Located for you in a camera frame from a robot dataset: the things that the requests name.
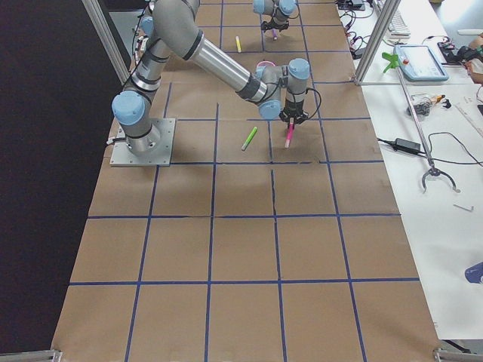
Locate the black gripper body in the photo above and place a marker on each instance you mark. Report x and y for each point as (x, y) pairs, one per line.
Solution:
(291, 113)
(272, 26)

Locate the pink marker pen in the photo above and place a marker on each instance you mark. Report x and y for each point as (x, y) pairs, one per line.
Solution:
(289, 136)

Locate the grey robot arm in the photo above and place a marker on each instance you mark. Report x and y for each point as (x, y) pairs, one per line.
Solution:
(280, 12)
(177, 45)

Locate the pink mesh cup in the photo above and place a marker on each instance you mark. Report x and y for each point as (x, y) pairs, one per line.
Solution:
(264, 63)

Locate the yellow highlighter pen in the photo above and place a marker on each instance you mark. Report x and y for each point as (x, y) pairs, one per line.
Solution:
(238, 44)

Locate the green highlighter pen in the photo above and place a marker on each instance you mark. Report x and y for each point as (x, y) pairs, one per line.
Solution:
(249, 138)

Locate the black power adapter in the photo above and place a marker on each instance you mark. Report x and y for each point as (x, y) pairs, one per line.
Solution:
(407, 146)

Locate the white keyboard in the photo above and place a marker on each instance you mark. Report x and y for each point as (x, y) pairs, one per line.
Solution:
(397, 27)

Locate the blue teach pendant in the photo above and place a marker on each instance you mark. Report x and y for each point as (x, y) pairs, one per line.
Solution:
(419, 63)

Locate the silver hex key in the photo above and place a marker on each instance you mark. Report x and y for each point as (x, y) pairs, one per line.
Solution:
(469, 209)

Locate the aluminium frame post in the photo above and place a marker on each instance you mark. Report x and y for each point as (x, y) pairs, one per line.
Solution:
(389, 9)

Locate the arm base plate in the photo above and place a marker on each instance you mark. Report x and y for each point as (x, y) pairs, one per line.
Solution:
(153, 149)

